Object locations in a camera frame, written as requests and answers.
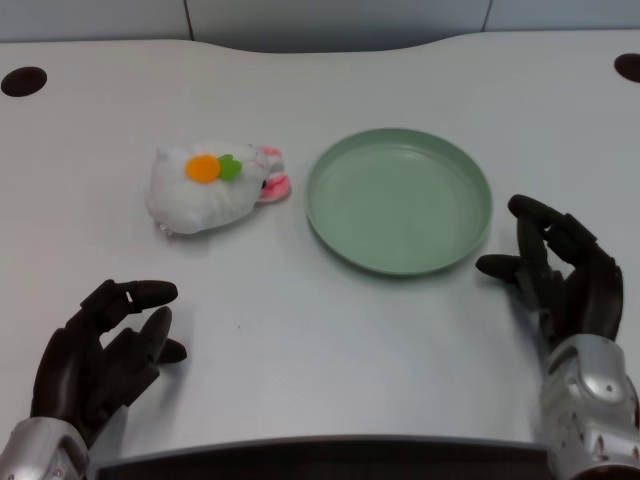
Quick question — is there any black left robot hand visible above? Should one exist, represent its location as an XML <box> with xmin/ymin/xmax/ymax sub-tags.
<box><xmin>29</xmin><ymin>278</ymin><xmax>189</xmax><ymax>449</ymax></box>

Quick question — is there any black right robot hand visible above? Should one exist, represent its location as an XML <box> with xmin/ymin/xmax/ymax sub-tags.
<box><xmin>475</xmin><ymin>194</ymin><xmax>625</xmax><ymax>351</ymax></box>

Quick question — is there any white rabbit doll with carrot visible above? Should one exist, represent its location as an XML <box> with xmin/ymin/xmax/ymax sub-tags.
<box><xmin>144</xmin><ymin>141</ymin><xmax>293</xmax><ymax>240</ymax></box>

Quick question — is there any green round plate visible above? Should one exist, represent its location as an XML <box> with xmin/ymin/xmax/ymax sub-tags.
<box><xmin>304</xmin><ymin>128</ymin><xmax>494</xmax><ymax>277</ymax></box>

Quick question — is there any black table grommet hole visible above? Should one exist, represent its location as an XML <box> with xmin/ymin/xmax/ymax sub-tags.
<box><xmin>0</xmin><ymin>66</ymin><xmax>49</xmax><ymax>99</ymax></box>
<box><xmin>613</xmin><ymin>52</ymin><xmax>640</xmax><ymax>84</ymax></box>

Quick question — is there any dark robot torso edge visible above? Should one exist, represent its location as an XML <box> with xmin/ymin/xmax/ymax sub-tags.
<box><xmin>87</xmin><ymin>436</ymin><xmax>556</xmax><ymax>480</ymax></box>

